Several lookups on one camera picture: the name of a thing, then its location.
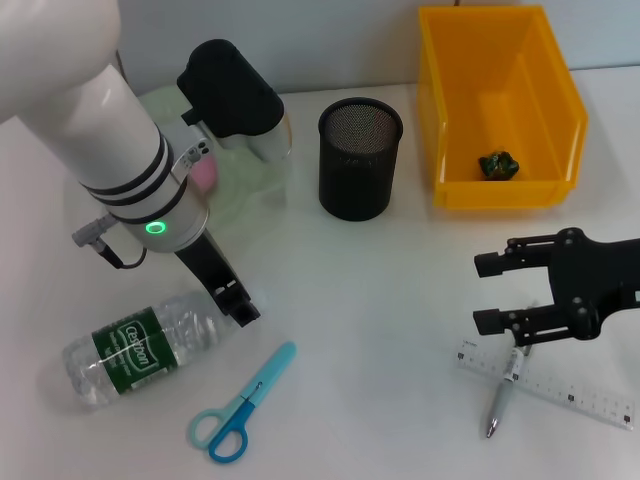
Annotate blue capped scissors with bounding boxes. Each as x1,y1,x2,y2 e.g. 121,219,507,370
188,341,299,464

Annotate green plastic wad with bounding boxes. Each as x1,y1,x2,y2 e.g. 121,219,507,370
477,148,521,181

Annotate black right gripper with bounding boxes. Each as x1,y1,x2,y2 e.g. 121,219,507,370
472,227,640,346

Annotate clear plastic ruler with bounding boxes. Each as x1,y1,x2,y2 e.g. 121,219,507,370
453,338,636,432

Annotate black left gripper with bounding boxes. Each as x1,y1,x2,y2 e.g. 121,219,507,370
174,230,262,329

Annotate yellow plastic bin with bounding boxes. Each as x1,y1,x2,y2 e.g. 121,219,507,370
417,4,590,210

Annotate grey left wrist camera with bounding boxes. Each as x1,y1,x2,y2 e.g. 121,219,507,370
176,38,294,164

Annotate green glass fruit plate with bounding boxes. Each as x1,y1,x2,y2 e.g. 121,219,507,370
134,84,296,236

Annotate black mesh pen holder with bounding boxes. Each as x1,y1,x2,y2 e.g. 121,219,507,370
317,97,404,222

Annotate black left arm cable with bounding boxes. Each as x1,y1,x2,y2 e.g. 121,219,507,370
71,215,149,270

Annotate clear green-label plastic bottle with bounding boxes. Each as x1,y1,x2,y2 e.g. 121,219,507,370
62,292,236,412

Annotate grey white ballpoint pen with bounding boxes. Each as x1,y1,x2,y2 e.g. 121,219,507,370
484,342,535,440

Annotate pink toy peach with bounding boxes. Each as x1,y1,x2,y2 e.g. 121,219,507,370
189,154,220,191

